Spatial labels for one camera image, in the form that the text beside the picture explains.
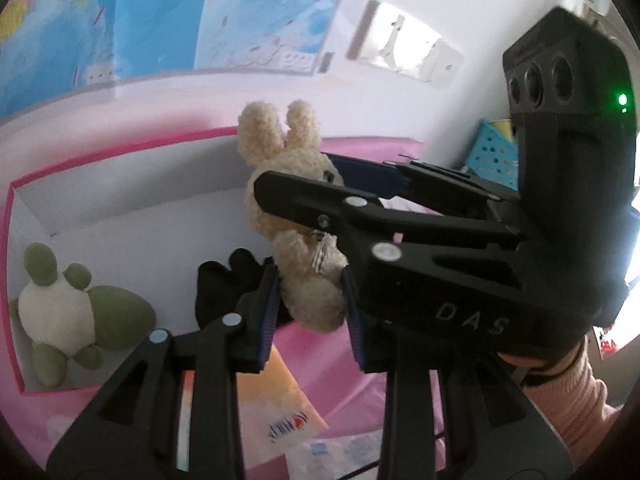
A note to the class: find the pale blue wall map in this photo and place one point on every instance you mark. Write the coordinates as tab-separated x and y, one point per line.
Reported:
270	10

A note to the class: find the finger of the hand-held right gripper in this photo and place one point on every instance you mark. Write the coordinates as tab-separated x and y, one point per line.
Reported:
370	175
310	200

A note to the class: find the orange tissue pack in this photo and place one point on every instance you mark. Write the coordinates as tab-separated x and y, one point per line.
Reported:
280	405

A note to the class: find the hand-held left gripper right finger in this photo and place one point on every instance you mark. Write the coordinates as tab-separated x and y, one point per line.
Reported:
356	332

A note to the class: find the colourful wall map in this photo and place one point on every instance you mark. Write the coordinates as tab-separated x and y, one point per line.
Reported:
60	35

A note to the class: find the wall picture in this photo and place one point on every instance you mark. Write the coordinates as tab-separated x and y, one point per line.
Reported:
390	35

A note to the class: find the green and white plush toy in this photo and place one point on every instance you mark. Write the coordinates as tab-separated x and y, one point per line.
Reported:
60	310

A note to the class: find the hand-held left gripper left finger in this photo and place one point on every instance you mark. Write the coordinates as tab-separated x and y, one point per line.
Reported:
267	310

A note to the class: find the pink storage box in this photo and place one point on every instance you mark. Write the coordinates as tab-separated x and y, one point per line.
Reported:
125	240

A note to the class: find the blue plastic basket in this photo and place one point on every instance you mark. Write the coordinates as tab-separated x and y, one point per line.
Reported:
492	155

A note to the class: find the beige bunny plush toy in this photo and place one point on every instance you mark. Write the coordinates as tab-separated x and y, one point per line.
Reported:
300	290

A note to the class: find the pink printed bedsheet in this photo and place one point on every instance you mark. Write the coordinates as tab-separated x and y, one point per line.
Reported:
325	375

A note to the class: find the white and blue tissue pack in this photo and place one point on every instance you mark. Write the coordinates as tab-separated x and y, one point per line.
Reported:
340	455

